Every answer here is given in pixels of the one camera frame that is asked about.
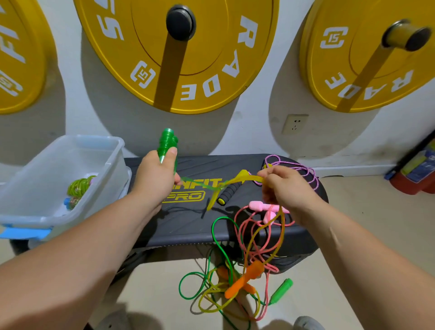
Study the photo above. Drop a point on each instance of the black aerobic step platform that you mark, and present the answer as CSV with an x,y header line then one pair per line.
x,y
197,224

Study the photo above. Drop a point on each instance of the person's right forearm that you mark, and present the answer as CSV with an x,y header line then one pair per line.
x,y
377,265

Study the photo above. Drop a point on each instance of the person's left grey shoe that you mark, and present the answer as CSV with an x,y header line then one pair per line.
x,y
112,321

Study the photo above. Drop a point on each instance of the black plate peg cap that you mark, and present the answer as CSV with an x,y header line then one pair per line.
x,y
181,22

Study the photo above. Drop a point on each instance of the large yellow weight plate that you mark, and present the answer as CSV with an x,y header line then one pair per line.
x,y
224,54

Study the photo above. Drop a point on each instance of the red fire extinguisher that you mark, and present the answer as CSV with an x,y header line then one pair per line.
x,y
413,170

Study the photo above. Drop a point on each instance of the blue plastic piece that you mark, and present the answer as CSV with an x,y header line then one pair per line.
x,y
24,232

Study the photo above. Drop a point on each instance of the clear plastic storage bin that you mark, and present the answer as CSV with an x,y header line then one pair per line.
x,y
47,170

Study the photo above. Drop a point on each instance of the person's right hand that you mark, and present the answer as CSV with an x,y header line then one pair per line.
x,y
289,187

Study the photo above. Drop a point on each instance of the person's left hand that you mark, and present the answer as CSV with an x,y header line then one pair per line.
x,y
155,180

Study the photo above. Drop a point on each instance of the white wall socket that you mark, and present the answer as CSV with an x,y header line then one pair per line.
x,y
295,124

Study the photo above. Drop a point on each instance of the translucent plastic lid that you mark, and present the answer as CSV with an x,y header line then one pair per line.
x,y
126,182

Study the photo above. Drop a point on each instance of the person's left forearm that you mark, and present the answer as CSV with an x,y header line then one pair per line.
x,y
64,265

